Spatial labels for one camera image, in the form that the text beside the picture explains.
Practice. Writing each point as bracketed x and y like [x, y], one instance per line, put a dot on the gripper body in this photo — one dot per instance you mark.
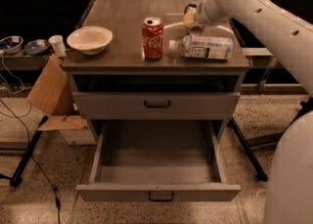
[201, 13]

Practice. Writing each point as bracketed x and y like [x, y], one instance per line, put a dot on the blue pepsi can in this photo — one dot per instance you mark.
[196, 30]

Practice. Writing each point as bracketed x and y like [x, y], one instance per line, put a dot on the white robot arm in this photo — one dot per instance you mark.
[289, 198]

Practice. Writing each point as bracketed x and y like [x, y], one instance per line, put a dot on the red coca-cola can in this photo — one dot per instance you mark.
[152, 38]

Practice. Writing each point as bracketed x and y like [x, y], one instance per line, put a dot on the grey drawer cabinet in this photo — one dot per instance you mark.
[122, 67]

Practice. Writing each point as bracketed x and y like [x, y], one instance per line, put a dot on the closed grey upper drawer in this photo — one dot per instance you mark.
[156, 105]

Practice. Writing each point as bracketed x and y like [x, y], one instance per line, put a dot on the open grey lower drawer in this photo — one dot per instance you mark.
[157, 161]

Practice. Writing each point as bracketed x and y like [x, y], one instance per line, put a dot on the clear plastic water bottle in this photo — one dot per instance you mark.
[203, 47]

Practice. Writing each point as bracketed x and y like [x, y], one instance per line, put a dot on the grey low shelf right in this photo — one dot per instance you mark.
[261, 58]

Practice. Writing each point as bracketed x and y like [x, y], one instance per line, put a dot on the grey low shelf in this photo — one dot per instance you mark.
[23, 61]
[261, 58]

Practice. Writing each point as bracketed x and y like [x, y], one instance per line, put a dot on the white bowl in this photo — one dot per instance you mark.
[90, 40]

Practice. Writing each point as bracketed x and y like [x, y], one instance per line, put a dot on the white paper cup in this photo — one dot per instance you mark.
[57, 43]

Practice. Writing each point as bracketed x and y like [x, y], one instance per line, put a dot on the blue patterned bowl right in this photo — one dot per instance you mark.
[37, 47]

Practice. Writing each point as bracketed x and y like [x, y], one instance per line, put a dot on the blue patterned bowl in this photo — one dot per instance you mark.
[37, 47]
[11, 44]

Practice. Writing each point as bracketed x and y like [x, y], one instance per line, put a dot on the brown cardboard box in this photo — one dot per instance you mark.
[51, 94]

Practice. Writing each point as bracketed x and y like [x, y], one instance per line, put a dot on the black stand leg right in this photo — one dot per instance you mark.
[260, 174]

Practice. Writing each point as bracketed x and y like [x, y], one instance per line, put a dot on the black stand leg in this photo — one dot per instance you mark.
[17, 176]
[260, 174]

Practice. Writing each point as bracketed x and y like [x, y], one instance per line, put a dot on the blue patterned bowl left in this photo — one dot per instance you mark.
[11, 44]

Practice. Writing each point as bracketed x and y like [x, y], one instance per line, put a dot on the grey low shelf left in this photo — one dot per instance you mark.
[23, 61]

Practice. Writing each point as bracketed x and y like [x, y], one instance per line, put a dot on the black stand leg left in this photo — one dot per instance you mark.
[17, 176]

